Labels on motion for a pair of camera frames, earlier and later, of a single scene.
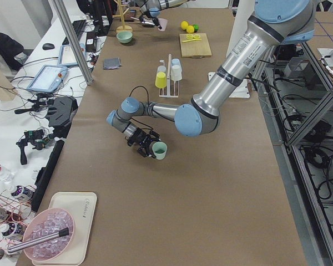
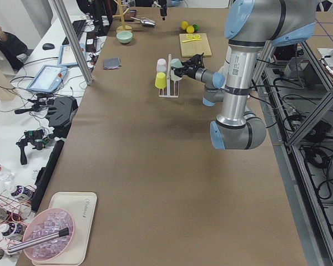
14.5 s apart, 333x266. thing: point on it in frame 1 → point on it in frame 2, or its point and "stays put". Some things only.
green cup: [160, 149] → [176, 62]
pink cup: [162, 22] → [161, 65]
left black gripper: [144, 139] → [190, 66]
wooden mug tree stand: [123, 27] stays put
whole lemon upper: [184, 24] stays put
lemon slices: [190, 36] stays put
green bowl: [124, 36] stays put
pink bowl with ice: [46, 223] stays put
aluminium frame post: [62, 14] stays put
